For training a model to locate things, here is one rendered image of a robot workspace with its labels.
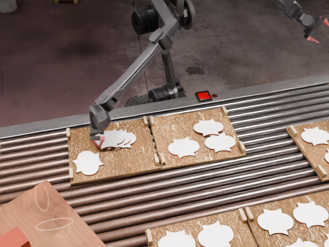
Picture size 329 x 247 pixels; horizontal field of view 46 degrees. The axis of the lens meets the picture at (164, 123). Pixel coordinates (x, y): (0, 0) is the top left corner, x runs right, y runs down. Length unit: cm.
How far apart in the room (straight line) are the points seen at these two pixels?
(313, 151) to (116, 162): 94
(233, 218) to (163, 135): 56
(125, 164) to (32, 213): 48
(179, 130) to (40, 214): 80
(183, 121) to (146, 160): 33
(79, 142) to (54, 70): 225
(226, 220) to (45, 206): 73
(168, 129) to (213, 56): 234
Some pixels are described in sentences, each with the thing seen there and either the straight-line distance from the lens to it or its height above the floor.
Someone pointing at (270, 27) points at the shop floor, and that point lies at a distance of 488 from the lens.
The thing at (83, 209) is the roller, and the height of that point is 92.
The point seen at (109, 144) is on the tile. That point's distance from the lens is 188.
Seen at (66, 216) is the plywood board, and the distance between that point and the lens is 157.
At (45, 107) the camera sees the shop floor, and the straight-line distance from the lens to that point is 370.
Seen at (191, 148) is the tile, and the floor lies 95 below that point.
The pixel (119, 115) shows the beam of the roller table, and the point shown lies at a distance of 210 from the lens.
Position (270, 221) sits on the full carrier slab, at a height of 95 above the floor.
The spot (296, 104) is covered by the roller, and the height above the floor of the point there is 92.
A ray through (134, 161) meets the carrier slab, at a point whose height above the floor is 94.
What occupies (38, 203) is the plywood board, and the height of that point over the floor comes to 104.
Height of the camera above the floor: 231
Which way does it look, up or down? 43 degrees down
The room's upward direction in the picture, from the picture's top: straight up
